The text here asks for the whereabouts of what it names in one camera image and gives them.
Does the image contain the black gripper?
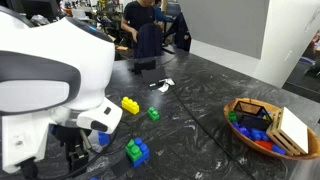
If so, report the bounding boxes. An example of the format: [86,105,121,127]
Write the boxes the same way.
[53,125,91,172]

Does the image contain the small blue building block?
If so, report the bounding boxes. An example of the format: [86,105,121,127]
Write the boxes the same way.
[98,132,110,145]

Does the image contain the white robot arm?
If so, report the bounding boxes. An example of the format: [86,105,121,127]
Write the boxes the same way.
[0,7,122,173]

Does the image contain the green block on blue block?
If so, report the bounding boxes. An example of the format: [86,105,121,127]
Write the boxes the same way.
[125,138,142,161]

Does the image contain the yellow building block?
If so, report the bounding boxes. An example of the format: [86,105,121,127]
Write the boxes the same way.
[121,96,140,115]

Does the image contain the blue block under green block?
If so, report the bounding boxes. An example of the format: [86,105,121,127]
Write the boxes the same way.
[133,138,150,167]

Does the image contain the small green block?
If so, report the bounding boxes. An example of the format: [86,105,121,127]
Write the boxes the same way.
[147,107,160,120]

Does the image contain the green block in bowl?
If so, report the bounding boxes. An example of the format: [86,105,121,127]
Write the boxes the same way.
[228,110,237,122]

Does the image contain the red block in bowl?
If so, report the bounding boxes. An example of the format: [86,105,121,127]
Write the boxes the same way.
[255,140,273,150]

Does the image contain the table power outlet box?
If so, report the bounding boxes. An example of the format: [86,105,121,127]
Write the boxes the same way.
[133,59,156,74]

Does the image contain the white paper tag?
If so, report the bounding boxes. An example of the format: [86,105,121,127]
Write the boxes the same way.
[149,78,175,92]

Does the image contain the dark office chair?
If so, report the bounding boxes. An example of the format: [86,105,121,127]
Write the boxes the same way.
[135,23,162,58]

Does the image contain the person in black shirt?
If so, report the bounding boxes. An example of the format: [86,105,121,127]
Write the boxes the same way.
[121,0,162,42]

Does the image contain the blue blocks in bowl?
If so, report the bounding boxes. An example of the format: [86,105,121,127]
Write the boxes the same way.
[232,122,286,155]

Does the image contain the small wooden crate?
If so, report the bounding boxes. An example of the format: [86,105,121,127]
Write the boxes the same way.
[267,107,309,156]

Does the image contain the wooden bowl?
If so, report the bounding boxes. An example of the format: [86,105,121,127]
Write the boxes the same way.
[223,98,320,160]

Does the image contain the black cable on table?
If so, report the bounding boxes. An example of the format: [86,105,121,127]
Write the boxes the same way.
[168,84,258,180]

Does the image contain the black wire frame prism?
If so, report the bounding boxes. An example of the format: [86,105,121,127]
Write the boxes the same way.
[234,101,273,131]

